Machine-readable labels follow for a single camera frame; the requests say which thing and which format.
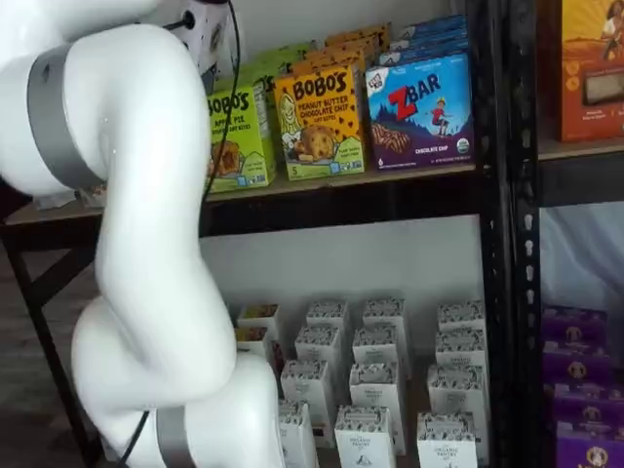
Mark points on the purple snack box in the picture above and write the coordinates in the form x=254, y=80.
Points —
x=575, y=322
x=577, y=363
x=585, y=409
x=590, y=453

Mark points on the blue Zbar chocolate chip box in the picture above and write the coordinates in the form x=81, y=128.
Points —
x=424, y=49
x=419, y=122
x=434, y=27

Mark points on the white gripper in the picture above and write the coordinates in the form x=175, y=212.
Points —
x=207, y=29

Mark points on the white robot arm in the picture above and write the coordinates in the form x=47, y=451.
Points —
x=146, y=195

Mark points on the yellow pasta box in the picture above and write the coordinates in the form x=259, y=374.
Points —
x=258, y=314
x=251, y=341

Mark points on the white cartons group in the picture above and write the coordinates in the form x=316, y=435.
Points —
x=413, y=385

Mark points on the black metal shelf rack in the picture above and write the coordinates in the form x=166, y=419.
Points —
x=492, y=244

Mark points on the black keyhole post rack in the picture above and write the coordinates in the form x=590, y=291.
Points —
x=517, y=317

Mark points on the orange Bobo's peanut butter box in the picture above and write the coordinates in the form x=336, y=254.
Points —
x=331, y=58
x=356, y=39
x=317, y=127

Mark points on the large orange food box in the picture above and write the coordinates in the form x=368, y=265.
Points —
x=590, y=73

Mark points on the brown particle board shelf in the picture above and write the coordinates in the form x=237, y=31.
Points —
x=292, y=186

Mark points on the white floral print box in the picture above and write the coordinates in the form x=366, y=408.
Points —
x=304, y=385
x=375, y=346
x=460, y=348
x=317, y=346
x=446, y=443
x=365, y=439
x=460, y=317
x=300, y=439
x=458, y=390
x=327, y=314
x=384, y=312
x=373, y=385

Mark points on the green Bobo's apple pie box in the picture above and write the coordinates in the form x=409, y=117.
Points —
x=273, y=68
x=287, y=51
x=244, y=146

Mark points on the black metal table leg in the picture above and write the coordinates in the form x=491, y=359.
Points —
x=53, y=348

